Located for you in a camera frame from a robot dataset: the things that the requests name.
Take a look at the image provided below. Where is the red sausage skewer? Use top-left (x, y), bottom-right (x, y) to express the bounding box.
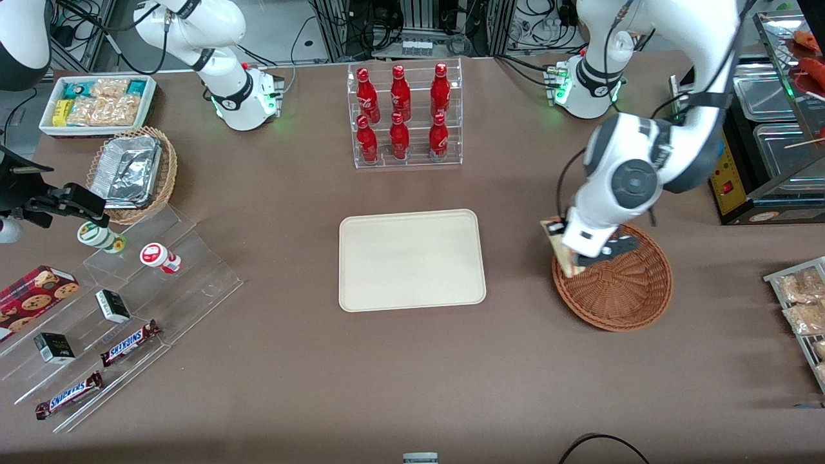
top-left (791, 29), bottom-right (825, 52)
top-left (790, 57), bottom-right (825, 97)

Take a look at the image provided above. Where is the red tartan cookie box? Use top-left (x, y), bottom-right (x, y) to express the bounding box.
top-left (0, 265), bottom-right (79, 342)

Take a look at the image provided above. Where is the beige plastic tray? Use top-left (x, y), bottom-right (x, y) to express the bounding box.
top-left (339, 209), bottom-right (487, 313)

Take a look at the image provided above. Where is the brown wicker basket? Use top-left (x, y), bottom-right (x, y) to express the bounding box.
top-left (552, 218), bottom-right (674, 333)

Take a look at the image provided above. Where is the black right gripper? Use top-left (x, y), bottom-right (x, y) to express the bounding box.
top-left (0, 145), bottom-right (107, 227)

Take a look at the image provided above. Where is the black looped cable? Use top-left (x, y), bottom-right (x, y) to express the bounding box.
top-left (558, 433), bottom-right (652, 464)

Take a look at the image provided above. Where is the green sunflower lidded cup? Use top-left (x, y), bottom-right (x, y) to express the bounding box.
top-left (77, 220), bottom-right (127, 254)

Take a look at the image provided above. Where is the small green lit box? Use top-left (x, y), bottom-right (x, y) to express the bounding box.
top-left (669, 72), bottom-right (694, 124)

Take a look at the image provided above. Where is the small black carton box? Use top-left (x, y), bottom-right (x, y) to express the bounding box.
top-left (34, 333), bottom-right (75, 365)
top-left (95, 289), bottom-right (131, 324)

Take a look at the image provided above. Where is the clear acrylic bottle rack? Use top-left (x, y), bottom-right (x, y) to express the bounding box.
top-left (347, 57), bottom-right (463, 169)

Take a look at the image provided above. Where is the red cola bottle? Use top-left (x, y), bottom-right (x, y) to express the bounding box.
top-left (431, 63), bottom-right (451, 118)
top-left (429, 113), bottom-right (449, 159)
top-left (389, 112), bottom-right (411, 160)
top-left (356, 67), bottom-right (381, 123)
top-left (356, 115), bottom-right (379, 164)
top-left (390, 64), bottom-right (412, 122)

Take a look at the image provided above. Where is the light wicker basket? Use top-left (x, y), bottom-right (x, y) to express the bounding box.
top-left (87, 126), bottom-right (178, 225)

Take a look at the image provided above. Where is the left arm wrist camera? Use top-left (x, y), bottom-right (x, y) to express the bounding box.
top-left (603, 237), bottom-right (640, 258)

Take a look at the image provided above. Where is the aluminium foil container stack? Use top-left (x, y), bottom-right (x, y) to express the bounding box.
top-left (90, 135), bottom-right (162, 208)

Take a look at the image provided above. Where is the black food warmer appliance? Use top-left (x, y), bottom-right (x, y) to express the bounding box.
top-left (709, 13), bottom-right (825, 226)

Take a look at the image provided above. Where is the clear cracker bag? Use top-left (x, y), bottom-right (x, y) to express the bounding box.
top-left (90, 77), bottom-right (130, 99)
top-left (68, 97), bottom-right (123, 126)
top-left (113, 93), bottom-right (146, 125)

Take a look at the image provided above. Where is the steel food pan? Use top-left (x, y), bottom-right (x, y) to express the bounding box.
top-left (733, 61), bottom-right (800, 123)
top-left (753, 122), bottom-right (825, 194)

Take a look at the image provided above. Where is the arm base connector block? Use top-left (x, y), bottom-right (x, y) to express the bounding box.
top-left (258, 70), bottom-right (286, 118)
top-left (543, 63), bottom-right (569, 105)

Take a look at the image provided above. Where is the red lidded cup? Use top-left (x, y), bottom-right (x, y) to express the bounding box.
top-left (140, 242), bottom-right (182, 275)

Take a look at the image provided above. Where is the triangle sandwich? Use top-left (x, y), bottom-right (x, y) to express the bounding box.
top-left (540, 218), bottom-right (588, 279)

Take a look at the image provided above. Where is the metal wire tray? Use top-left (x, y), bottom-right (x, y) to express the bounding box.
top-left (764, 256), bottom-right (825, 394)

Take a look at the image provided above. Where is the brown Snickers bar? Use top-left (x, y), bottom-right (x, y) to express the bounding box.
top-left (100, 320), bottom-right (162, 368)
top-left (35, 371), bottom-right (104, 420)

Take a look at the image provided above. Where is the clear acrylic stepped shelf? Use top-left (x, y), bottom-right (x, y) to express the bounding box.
top-left (0, 203), bottom-right (244, 434)

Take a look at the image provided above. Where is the white rectangular bin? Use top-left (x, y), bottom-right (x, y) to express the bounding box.
top-left (39, 74), bottom-right (158, 138)

